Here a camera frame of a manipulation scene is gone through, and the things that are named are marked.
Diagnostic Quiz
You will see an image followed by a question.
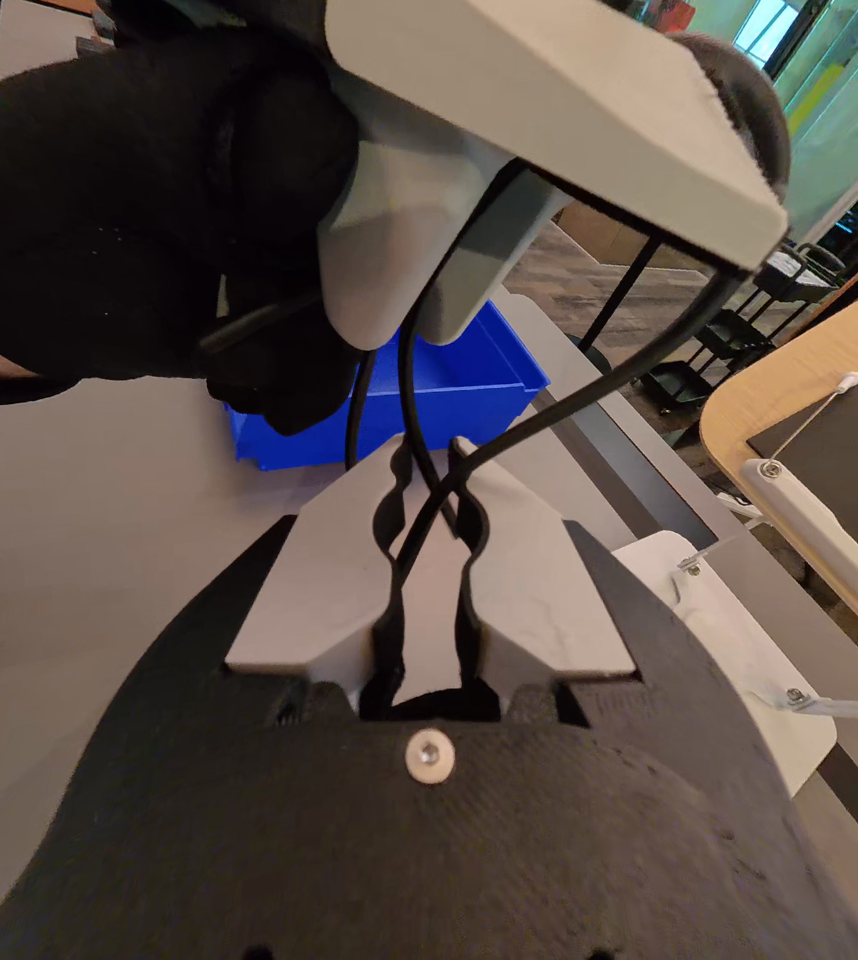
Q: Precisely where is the white board stand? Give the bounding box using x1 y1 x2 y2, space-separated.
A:
611 456 858 799

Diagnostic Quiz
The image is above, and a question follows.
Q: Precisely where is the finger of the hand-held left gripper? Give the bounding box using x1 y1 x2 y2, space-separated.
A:
323 0 791 276
404 155 568 351

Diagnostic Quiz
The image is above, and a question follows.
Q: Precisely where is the person's left hand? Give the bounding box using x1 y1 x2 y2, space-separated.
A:
0 0 794 439

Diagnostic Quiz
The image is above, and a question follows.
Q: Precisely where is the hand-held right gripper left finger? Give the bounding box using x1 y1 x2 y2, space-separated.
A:
225 438 409 702

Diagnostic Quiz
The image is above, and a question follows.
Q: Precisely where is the thin black cable loop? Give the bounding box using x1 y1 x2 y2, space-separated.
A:
341 158 746 604

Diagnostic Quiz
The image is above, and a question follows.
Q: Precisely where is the blue plastic bin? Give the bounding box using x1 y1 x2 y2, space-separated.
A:
225 299 554 475

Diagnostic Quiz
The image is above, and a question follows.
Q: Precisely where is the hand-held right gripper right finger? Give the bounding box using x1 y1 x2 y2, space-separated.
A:
452 437 638 702

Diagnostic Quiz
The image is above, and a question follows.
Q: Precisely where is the black utility cart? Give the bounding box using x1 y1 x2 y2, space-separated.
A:
638 237 853 424

